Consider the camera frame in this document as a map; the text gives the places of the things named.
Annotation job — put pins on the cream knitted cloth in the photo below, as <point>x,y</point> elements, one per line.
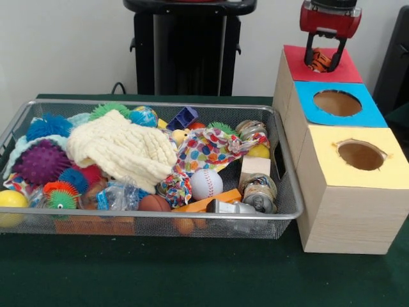
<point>135,150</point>

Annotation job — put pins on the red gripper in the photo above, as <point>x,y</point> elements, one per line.
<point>332,20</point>

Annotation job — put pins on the wooden box with three holes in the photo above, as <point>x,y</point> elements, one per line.
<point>354,220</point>

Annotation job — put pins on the globe print ball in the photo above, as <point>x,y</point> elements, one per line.
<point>144,116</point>

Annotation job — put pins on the purple spiky ball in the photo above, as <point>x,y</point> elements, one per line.
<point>42,163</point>

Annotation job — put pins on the blue puffer ball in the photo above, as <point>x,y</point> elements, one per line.
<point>48,127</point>

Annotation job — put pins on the crushed drink can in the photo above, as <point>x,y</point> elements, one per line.
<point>258,193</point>

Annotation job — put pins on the shallow mesh bin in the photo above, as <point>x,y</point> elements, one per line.
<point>153,213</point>

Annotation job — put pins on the white baseball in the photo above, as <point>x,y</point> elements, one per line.
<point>206,185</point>

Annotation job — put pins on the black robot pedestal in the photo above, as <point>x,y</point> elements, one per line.
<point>191,48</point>

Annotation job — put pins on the polka dot cloth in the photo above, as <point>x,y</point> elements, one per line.
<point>204,150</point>

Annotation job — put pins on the tiger plush toy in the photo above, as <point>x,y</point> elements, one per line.
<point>321,62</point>

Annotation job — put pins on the yellow smooth ball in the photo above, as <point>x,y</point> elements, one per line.
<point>11,201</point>

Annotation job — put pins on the blue building block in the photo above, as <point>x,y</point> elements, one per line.
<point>183,118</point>

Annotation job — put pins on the plain wooden cube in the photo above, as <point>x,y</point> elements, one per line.
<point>255,166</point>

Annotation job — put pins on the black chair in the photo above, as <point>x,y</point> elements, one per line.
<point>397,64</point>

